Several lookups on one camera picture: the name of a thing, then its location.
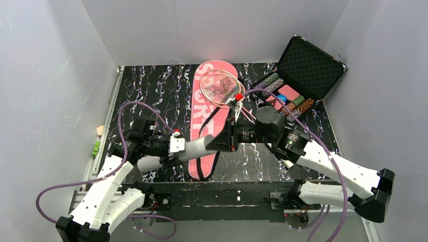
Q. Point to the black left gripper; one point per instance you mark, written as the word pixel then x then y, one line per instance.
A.
pixel 163 146

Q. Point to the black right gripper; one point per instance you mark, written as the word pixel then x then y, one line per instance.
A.
pixel 230 135

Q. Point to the white shuttlecock tube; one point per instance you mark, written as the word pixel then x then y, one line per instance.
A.
pixel 194 149

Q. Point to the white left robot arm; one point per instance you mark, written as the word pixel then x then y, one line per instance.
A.
pixel 101 210

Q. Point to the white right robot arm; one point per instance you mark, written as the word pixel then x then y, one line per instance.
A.
pixel 366 191

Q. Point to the pink badminton racket lower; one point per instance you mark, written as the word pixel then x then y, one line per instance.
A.
pixel 230 100

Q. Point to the pink racket bag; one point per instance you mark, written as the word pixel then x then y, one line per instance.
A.
pixel 201 109

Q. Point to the blue dealer chip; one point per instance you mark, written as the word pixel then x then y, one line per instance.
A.
pixel 282 98

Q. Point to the pink playing card deck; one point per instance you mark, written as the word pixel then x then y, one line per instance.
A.
pixel 288 92

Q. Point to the black poker chip case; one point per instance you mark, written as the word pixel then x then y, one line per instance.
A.
pixel 306 69

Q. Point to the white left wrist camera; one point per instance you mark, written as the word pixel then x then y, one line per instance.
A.
pixel 177 145

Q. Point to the green clip on wall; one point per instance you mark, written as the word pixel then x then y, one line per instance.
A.
pixel 95 149

